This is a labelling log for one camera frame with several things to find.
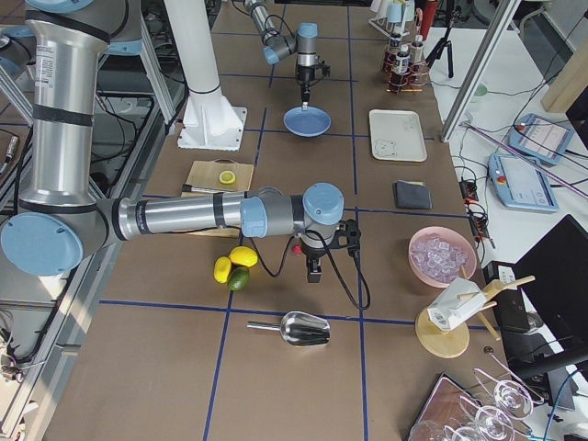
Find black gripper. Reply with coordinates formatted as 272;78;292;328
296;64;331;110
300;235;329;283

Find dark drink bottle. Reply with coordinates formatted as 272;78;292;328
393;44;410;75
387;32;402;64

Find copper wire bottle rack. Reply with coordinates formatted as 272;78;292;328
382;46;430;94

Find yellow lemon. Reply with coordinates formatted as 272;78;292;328
213;256;232;284
229;246;258;267

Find wine glass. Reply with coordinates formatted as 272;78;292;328
473;368;544;421
458;395;515;441

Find blue plate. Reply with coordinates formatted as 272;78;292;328
283;107;332;138

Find green lime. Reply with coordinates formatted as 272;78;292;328
227;266;250;291

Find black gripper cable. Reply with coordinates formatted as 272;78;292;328
252;209;371;308

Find aluminium frame post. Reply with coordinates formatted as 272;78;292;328
440;0;521;142

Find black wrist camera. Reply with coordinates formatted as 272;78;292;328
334;219;361;256

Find wooden cutting board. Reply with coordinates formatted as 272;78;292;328
181;160;255;239

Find pink bowl of ice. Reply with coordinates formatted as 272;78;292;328
408;226;478;288

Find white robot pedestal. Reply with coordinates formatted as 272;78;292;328
164;0;247;152

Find cream bear tray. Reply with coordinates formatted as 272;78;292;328
368;109;427;163

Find metal scoop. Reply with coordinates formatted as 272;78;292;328
247;311;331;347

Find grey folded cloth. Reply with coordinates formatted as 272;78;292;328
392;180;432;209

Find black tripod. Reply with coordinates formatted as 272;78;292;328
425;0;461;79

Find blue teach pendant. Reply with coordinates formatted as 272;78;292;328
508;113;573;165
488;153;559;213

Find black monitor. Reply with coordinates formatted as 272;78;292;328
514;214;587;379

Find half lemon slice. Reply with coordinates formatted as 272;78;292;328
219;170;236;186

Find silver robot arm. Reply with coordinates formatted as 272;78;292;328
243;0;331;111
1;1;344;282

